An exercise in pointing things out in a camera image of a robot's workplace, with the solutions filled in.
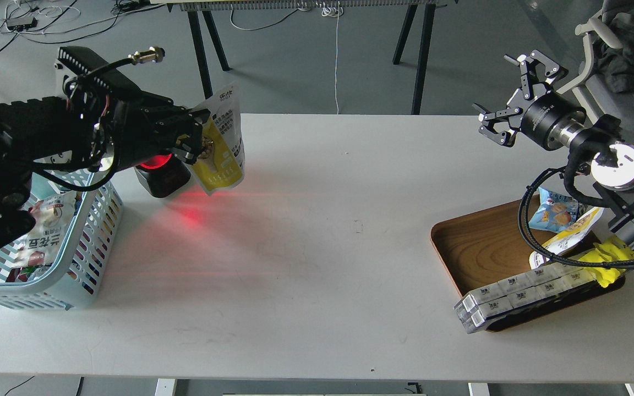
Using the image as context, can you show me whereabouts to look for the long silver snack box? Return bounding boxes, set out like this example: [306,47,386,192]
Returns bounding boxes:
[455,268,602,334]
[453,262,595,320]

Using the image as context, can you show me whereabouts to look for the white hanging cable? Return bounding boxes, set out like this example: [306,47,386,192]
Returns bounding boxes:
[317,0,345,115]

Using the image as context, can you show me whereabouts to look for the light blue plastic basket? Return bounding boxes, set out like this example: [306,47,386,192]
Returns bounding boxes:
[0,174,123,310]

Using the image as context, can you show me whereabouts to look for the yellow cartoon snack bag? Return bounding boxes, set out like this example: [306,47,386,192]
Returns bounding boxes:
[575,236,634,288]

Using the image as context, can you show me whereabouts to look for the black power adapter on floor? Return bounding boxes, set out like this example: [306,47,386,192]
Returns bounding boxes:
[5,14,37,31]

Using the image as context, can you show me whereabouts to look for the blue snack bag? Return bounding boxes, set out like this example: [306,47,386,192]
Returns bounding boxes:
[528,187,580,233]

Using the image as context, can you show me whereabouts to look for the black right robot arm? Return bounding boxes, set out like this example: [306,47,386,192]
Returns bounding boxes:
[473,50,634,269]

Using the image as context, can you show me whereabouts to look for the white red snack bag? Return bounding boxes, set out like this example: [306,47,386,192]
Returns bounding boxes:
[7,191,78,283]

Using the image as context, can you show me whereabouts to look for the brown wooden tray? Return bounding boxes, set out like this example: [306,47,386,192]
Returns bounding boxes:
[430,201,626,307]

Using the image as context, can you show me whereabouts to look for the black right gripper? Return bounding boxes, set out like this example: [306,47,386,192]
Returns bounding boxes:
[472,50,587,151]

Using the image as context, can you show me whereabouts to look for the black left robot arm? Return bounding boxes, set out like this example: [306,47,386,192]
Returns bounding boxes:
[0,46,209,248]

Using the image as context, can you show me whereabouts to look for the black barcode scanner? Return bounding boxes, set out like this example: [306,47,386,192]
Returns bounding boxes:
[134,155,190,198]

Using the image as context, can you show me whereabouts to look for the yellow white snack pouch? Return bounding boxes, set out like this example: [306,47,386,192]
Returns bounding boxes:
[543,206,605,255]
[190,82,245,196]

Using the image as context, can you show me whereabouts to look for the office chair with clothes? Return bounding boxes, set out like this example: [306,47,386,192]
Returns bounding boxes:
[560,1,634,135]

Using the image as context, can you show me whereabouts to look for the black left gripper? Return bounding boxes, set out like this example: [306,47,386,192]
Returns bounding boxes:
[108,93,211,171]

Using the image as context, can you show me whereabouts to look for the black table legs behind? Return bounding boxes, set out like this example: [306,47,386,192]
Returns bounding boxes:
[185,0,439,115]

